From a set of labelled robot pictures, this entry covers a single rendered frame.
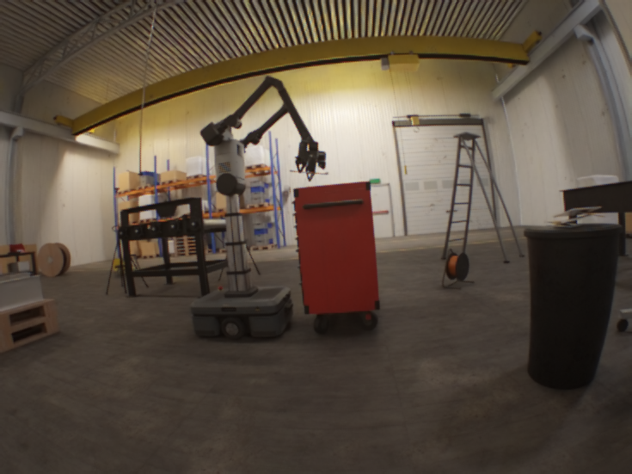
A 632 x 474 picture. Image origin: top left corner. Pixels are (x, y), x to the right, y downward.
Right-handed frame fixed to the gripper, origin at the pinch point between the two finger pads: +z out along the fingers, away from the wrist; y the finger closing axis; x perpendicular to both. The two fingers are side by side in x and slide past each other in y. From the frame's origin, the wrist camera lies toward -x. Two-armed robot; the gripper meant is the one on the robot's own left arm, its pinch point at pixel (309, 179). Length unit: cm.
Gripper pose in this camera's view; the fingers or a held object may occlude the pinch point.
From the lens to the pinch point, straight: 216.2
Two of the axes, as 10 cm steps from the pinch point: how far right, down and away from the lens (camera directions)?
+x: -9.9, -1.2, 0.3
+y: 0.4, -0.4, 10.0
